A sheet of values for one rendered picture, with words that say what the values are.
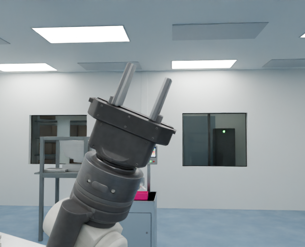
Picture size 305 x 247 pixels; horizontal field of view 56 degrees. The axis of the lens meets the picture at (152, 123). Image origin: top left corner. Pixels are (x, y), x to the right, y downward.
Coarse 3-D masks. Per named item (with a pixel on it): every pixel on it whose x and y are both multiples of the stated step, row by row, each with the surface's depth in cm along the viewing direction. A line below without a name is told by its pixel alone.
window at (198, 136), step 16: (192, 128) 610; (208, 128) 608; (224, 128) 606; (240, 128) 604; (192, 144) 609; (208, 144) 607; (224, 144) 604; (240, 144) 602; (192, 160) 608; (208, 160) 605; (224, 160) 603; (240, 160) 601
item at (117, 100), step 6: (126, 66) 38; (132, 66) 38; (126, 72) 38; (132, 72) 39; (126, 78) 38; (120, 84) 38; (126, 84) 39; (120, 90) 38; (126, 90) 40; (114, 96) 38; (120, 96) 38; (108, 102) 39; (114, 102) 38; (120, 102) 39
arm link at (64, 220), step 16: (80, 192) 38; (64, 208) 36; (80, 208) 37; (96, 208) 37; (112, 208) 37; (128, 208) 40; (48, 224) 42; (64, 224) 35; (80, 224) 37; (96, 224) 39; (112, 224) 40; (48, 240) 37; (64, 240) 36; (80, 240) 39; (96, 240) 38
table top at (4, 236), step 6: (0, 234) 190; (6, 234) 190; (0, 240) 179; (6, 240) 179; (12, 240) 179; (18, 240) 179; (24, 240) 179; (6, 246) 169; (12, 246) 169; (18, 246) 169; (24, 246) 169; (30, 246) 169; (36, 246) 169; (42, 246) 169
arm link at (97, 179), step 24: (96, 120) 38; (120, 120) 37; (144, 120) 37; (96, 144) 38; (120, 144) 38; (144, 144) 37; (96, 168) 37; (120, 168) 38; (96, 192) 37; (120, 192) 37
